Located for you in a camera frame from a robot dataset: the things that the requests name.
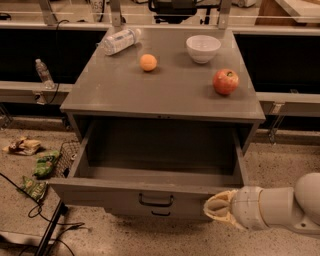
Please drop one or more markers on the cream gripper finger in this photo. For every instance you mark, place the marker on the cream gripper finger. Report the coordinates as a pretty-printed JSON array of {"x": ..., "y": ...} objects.
[
  {"x": 218, "y": 214},
  {"x": 220, "y": 200}
]

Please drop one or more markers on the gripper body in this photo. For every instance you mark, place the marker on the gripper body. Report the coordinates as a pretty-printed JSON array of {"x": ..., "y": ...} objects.
[{"x": 246, "y": 206}]

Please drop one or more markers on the grey top drawer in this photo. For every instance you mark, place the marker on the grey top drawer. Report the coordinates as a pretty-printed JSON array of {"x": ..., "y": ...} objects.
[{"x": 119, "y": 158}]

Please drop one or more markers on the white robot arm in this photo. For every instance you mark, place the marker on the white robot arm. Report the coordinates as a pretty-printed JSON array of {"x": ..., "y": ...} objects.
[{"x": 296, "y": 209}]

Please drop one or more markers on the grey metal drawer cabinet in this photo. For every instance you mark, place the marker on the grey metal drawer cabinet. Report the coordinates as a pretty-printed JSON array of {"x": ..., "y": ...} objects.
[{"x": 159, "y": 133}]

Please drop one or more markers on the red apple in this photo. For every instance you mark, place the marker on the red apple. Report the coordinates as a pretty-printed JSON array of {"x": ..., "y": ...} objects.
[{"x": 225, "y": 81}]

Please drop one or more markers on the white ceramic bowl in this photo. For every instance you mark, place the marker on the white ceramic bowl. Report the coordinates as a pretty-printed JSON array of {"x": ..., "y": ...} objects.
[{"x": 202, "y": 48}]

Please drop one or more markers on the orange fruit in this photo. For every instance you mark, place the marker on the orange fruit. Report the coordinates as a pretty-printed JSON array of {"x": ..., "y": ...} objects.
[{"x": 148, "y": 62}]

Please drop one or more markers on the black stand leg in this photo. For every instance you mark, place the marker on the black stand leg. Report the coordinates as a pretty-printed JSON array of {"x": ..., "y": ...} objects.
[{"x": 53, "y": 222}]

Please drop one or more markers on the green chip bag upper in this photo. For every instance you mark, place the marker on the green chip bag upper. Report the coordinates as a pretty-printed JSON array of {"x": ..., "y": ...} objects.
[{"x": 45, "y": 163}]

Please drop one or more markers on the green chip bag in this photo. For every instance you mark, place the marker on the green chip bag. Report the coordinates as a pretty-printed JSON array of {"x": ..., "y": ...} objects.
[
  {"x": 36, "y": 190},
  {"x": 45, "y": 163}
]

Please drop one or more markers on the green chip bag lower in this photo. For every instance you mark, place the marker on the green chip bag lower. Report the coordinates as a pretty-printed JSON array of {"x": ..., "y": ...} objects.
[{"x": 36, "y": 190}]

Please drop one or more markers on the lying clear water bottle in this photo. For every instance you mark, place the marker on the lying clear water bottle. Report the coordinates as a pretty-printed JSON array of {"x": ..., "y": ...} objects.
[{"x": 117, "y": 42}]

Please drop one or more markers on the black device behind cabinet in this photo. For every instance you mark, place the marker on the black device behind cabinet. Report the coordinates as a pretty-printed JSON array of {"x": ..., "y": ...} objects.
[{"x": 175, "y": 11}]

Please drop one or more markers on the crumpled brown snack wrapper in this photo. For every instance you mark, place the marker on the crumpled brown snack wrapper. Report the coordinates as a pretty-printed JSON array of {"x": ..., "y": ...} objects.
[{"x": 23, "y": 146}]

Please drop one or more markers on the standing clear water bottle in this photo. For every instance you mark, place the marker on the standing clear water bottle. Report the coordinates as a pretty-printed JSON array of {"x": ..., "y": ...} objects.
[{"x": 44, "y": 74}]

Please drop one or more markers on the black lower drawer handle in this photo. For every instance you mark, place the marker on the black lower drawer handle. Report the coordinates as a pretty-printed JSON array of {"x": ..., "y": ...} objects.
[{"x": 161, "y": 214}]

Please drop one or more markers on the black drawer handle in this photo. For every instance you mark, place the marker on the black drawer handle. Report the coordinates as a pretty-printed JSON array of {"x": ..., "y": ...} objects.
[
  {"x": 161, "y": 214},
  {"x": 155, "y": 202}
]

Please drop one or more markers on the black top drawer handle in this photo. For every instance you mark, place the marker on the black top drawer handle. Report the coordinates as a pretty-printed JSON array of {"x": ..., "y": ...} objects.
[{"x": 155, "y": 202}]

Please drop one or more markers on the grey metal rail frame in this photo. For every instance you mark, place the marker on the grey metal rail frame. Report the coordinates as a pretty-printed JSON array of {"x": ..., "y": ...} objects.
[{"x": 33, "y": 90}]

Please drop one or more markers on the black wire mesh basket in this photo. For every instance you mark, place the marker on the black wire mesh basket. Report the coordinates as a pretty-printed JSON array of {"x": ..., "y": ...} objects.
[{"x": 68, "y": 153}]

